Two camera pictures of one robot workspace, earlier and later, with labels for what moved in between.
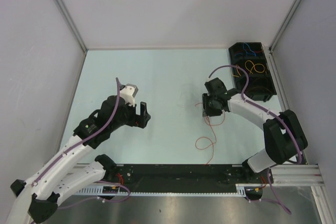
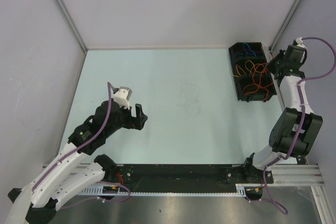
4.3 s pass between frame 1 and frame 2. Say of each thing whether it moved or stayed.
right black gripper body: moved
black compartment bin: stayed
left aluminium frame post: stayed
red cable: moved
